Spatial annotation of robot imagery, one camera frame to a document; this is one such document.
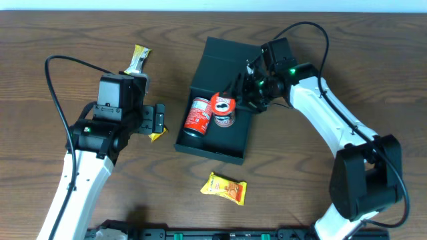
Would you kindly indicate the small yellow snack packet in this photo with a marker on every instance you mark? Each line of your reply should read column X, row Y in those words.
column 155, row 136

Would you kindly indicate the dark green box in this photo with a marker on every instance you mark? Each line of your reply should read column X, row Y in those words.
column 214, row 125

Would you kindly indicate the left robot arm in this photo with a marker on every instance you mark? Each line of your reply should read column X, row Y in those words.
column 89, row 162

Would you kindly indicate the green yellow snack bar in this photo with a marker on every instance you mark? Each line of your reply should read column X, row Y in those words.
column 140, row 54

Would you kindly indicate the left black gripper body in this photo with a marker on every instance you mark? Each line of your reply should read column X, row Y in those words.
column 155, row 118

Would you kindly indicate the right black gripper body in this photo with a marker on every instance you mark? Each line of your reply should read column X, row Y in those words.
column 249, row 92

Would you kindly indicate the orange yellow snack bag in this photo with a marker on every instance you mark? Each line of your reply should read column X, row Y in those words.
column 228, row 189

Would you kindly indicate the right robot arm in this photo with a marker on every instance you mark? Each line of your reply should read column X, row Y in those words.
column 366, row 185

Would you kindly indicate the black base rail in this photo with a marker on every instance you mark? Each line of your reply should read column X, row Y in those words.
column 112, row 229

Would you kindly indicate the red Pringles can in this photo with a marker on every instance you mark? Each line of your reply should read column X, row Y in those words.
column 198, row 117
column 223, row 110

